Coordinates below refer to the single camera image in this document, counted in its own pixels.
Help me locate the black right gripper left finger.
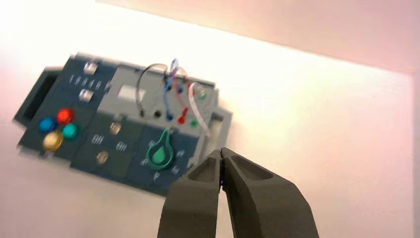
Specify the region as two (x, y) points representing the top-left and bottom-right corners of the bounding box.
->
(157, 149), (223, 238)

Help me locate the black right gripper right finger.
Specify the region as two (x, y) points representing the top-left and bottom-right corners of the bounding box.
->
(221, 147), (320, 238)

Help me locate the blue jumper wire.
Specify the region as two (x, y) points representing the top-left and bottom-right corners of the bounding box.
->
(162, 58), (180, 122)

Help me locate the green rotary knob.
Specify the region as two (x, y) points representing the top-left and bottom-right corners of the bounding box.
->
(146, 128), (175, 171)

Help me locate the blue grey control box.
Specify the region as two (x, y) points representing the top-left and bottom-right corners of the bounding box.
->
(13, 52), (234, 198)

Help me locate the teal round push button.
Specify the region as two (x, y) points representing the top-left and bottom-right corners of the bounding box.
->
(61, 122), (81, 141)

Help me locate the yellow round push button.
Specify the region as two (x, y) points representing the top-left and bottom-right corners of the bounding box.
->
(43, 130), (65, 153)

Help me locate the red round push button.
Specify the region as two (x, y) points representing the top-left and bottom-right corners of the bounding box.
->
(56, 108), (76, 126)

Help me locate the blue round push button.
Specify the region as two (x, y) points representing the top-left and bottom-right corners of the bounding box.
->
(38, 117), (59, 134)

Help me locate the red jumper wire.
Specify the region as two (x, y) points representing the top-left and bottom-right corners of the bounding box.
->
(172, 67), (191, 125)

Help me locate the white jumper wire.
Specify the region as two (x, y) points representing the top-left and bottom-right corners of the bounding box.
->
(188, 81), (211, 137)

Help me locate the black jumper wire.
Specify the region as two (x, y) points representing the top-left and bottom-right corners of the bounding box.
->
(136, 63), (168, 119)

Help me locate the white slider switch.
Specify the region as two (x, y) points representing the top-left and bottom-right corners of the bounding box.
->
(83, 61), (99, 76)
(78, 89), (95, 103)

